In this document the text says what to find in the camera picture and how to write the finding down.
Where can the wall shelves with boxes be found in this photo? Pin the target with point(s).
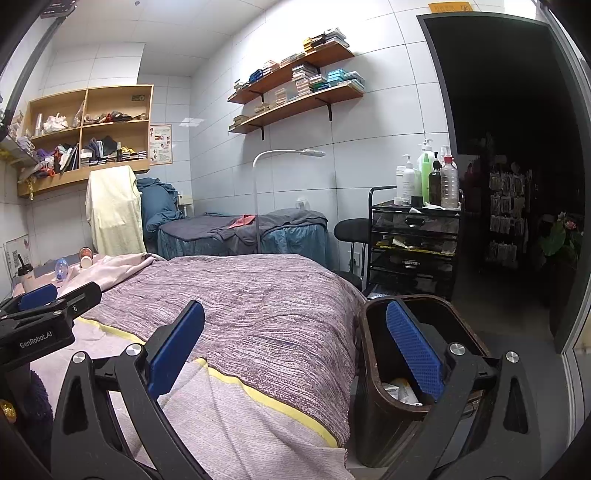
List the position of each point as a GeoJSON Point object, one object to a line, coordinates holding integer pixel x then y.
{"type": "Point", "coordinates": [304, 81]}

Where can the blue cloth pile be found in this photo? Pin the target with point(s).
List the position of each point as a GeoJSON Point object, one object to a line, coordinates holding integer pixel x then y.
{"type": "Point", "coordinates": [157, 203]}

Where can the light lilac bed sheet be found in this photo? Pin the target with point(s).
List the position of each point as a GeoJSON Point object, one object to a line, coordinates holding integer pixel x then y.
{"type": "Point", "coordinates": [254, 438]}

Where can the white paper cup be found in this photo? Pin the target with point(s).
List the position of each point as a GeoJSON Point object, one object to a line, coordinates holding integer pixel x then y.
{"type": "Point", "coordinates": [86, 262]}

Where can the clear water bottle blue cap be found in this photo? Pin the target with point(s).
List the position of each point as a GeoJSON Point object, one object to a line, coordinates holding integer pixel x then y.
{"type": "Point", "coordinates": [62, 268]}

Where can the clear bottle red cap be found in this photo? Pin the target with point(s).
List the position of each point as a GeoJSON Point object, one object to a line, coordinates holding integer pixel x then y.
{"type": "Point", "coordinates": [450, 187]}

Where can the dark clothes pile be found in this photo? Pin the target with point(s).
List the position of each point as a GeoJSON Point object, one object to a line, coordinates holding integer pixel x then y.
{"type": "Point", "coordinates": [104, 146]}

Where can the dark brown trash bin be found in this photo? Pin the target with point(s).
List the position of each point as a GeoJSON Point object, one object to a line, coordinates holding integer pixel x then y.
{"type": "Point", "coordinates": [383, 429]}

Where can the small white container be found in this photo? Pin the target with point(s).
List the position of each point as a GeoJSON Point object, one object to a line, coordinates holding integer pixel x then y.
{"type": "Point", "coordinates": [302, 205]}

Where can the red cloth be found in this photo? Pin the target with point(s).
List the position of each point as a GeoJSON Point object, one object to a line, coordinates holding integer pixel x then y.
{"type": "Point", "coordinates": [240, 222]}

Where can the green bottle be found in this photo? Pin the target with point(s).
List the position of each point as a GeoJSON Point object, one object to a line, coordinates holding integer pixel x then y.
{"type": "Point", "coordinates": [425, 177]}

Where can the yellow door sign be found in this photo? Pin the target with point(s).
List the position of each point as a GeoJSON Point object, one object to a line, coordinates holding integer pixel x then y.
{"type": "Point", "coordinates": [450, 7]}

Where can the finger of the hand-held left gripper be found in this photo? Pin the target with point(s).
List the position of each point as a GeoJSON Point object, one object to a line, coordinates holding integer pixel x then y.
{"type": "Point", "coordinates": [39, 295]}
{"type": "Point", "coordinates": [83, 297]}

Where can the massage bed grey cover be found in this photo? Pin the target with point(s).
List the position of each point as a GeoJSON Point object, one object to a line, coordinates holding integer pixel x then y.
{"type": "Point", "coordinates": [198, 228]}

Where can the hanging packet display rack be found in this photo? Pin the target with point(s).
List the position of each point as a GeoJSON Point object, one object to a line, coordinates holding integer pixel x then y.
{"type": "Point", "coordinates": [505, 221]}

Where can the black trolley cart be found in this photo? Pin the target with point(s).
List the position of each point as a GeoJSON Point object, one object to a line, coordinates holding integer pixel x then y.
{"type": "Point", "coordinates": [415, 258]}

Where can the colourful clothes pile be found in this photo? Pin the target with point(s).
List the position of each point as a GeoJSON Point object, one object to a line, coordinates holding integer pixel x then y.
{"type": "Point", "coordinates": [55, 161]}

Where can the wooden wall shelf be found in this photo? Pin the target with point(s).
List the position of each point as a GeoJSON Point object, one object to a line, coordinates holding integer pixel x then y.
{"type": "Point", "coordinates": [323, 102]}
{"type": "Point", "coordinates": [332, 57]}

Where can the row of small flat boxes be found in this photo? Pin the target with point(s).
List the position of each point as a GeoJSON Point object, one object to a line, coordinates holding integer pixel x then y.
{"type": "Point", "coordinates": [115, 158]}

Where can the white floor lamp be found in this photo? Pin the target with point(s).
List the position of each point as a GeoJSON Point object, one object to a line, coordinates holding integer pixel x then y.
{"type": "Point", "coordinates": [295, 152]}

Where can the wall poster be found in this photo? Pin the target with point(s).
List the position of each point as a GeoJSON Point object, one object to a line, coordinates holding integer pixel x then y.
{"type": "Point", "coordinates": [160, 144]}

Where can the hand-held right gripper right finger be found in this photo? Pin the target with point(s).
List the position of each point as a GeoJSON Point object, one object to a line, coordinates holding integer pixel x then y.
{"type": "Point", "coordinates": [415, 355]}

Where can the beige wall box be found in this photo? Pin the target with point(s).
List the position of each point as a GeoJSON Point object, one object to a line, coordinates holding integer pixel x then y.
{"type": "Point", "coordinates": [186, 203]}

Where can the drink cup with straw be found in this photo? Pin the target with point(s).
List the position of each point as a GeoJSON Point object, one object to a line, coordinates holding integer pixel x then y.
{"type": "Point", "coordinates": [25, 276]}

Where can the dark brown bottle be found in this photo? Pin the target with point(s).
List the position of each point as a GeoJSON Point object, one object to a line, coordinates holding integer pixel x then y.
{"type": "Point", "coordinates": [435, 187]}

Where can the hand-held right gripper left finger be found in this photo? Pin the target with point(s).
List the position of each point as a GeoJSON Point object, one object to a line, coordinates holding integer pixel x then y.
{"type": "Point", "coordinates": [175, 350]}

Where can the potted plant pink flower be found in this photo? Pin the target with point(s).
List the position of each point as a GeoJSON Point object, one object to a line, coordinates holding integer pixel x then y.
{"type": "Point", "coordinates": [554, 240]}

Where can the glass wall shelf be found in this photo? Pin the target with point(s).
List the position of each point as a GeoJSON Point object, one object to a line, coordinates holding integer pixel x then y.
{"type": "Point", "coordinates": [18, 150]}

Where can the black stool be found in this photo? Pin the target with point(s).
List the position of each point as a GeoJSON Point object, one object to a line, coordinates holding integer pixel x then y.
{"type": "Point", "coordinates": [351, 229]}

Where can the black metal rail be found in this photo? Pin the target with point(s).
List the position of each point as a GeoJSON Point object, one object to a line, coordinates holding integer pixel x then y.
{"type": "Point", "coordinates": [46, 34]}

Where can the white cloth bundle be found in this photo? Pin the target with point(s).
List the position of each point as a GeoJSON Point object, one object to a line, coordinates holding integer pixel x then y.
{"type": "Point", "coordinates": [55, 123]}

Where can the wooden cubby shelf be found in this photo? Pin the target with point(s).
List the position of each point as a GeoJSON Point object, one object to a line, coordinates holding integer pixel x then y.
{"type": "Point", "coordinates": [92, 173]}

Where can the purple striped blanket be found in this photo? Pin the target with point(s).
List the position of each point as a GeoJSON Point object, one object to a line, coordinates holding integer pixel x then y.
{"type": "Point", "coordinates": [254, 314]}

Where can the tall white pump bottle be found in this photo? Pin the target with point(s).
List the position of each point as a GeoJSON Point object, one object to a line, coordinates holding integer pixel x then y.
{"type": "Point", "coordinates": [445, 150]}

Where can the cream cloth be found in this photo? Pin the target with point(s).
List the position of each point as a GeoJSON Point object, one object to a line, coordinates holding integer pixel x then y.
{"type": "Point", "coordinates": [115, 212]}

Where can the wall sign with code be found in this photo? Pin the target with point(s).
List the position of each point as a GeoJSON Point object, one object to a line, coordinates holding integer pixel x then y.
{"type": "Point", "coordinates": [16, 256]}

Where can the red paper cup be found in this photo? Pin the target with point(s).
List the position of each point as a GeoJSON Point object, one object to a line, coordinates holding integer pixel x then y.
{"type": "Point", "coordinates": [85, 252]}

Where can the pink dotted blanket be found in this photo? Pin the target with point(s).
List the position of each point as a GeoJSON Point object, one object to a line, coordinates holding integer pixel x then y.
{"type": "Point", "coordinates": [115, 270]}

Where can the stacks of small boxes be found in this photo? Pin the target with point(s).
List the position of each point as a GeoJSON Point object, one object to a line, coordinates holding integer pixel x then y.
{"type": "Point", "coordinates": [323, 39]}

